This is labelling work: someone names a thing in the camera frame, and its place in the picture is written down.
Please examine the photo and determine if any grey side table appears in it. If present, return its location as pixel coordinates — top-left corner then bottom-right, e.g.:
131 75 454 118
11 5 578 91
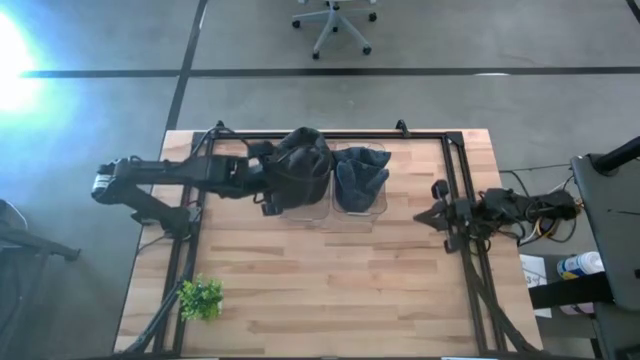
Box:
569 134 640 360

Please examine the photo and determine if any blue knitted hat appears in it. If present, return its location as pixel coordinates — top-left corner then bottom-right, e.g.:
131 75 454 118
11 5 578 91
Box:
332 146 393 214

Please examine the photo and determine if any small green artificial plant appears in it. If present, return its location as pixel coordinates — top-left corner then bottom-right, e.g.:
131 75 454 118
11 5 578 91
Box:
177 274 225 322

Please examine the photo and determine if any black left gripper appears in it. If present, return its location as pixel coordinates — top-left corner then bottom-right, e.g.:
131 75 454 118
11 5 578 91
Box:
232 141 284 217

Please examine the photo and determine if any dark stand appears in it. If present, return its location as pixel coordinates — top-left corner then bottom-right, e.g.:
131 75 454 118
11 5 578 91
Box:
0 199 82 351

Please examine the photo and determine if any dark grey knitted hat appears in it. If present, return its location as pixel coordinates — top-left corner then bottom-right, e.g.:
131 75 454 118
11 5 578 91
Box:
267 126 335 211

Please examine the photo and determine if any white paper sheet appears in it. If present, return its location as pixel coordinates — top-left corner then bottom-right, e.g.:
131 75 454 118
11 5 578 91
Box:
518 253 554 320

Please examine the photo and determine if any white blue wipes container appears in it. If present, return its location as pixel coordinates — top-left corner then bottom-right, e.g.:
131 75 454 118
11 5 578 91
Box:
556 251 606 281

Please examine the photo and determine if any clear plastic bin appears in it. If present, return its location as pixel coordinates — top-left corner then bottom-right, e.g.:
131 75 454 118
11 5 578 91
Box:
329 141 390 224
278 144 334 222

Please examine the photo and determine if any black bar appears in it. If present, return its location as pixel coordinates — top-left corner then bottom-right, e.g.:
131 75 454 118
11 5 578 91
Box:
528 272 615 310

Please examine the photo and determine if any coloured cable bundle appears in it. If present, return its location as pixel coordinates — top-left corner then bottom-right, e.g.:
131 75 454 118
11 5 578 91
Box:
499 162 584 247

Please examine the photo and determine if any black aluminium frame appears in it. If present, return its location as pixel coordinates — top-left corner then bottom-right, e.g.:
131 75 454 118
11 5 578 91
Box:
119 119 546 357

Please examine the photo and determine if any grey office chair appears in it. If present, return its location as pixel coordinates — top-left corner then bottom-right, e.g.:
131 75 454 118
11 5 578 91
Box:
291 0 379 61

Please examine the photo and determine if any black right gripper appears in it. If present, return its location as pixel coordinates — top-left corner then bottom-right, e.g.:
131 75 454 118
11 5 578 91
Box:
413 178 484 254

